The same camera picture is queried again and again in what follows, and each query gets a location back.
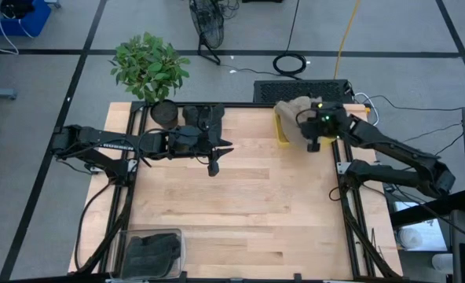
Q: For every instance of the black baseball cap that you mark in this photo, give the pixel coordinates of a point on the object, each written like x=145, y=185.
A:
x=216, y=122
x=158, y=243
x=146, y=267

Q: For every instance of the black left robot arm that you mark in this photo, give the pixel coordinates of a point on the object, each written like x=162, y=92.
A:
x=99, y=143

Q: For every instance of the black perforated computer case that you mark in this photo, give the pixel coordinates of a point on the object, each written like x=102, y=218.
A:
x=268, y=90

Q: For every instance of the clear plastic bin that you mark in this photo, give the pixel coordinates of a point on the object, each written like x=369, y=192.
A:
x=116, y=251

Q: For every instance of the beige baseball cap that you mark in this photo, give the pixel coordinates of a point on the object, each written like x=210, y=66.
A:
x=291, y=126

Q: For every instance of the black bar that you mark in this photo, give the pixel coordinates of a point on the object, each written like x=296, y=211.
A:
x=409, y=216

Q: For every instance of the green potted plant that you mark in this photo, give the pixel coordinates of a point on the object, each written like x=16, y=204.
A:
x=150, y=67

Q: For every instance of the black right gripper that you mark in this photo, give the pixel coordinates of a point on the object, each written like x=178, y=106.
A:
x=326, y=126

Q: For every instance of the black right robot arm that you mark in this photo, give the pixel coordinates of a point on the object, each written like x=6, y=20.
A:
x=397, y=151

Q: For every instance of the white crumpled bag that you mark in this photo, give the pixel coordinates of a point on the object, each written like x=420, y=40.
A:
x=410, y=237

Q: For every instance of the blue cart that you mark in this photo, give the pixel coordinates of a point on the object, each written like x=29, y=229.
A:
x=36, y=19

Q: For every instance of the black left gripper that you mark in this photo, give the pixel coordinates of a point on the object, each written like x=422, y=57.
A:
x=203, y=147

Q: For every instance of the yellow plastic bin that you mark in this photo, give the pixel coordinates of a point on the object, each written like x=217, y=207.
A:
x=279, y=137

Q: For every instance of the black bag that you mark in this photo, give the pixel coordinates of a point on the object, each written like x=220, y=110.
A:
x=16, y=8

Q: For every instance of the black floor fan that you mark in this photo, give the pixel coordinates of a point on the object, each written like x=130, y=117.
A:
x=209, y=23

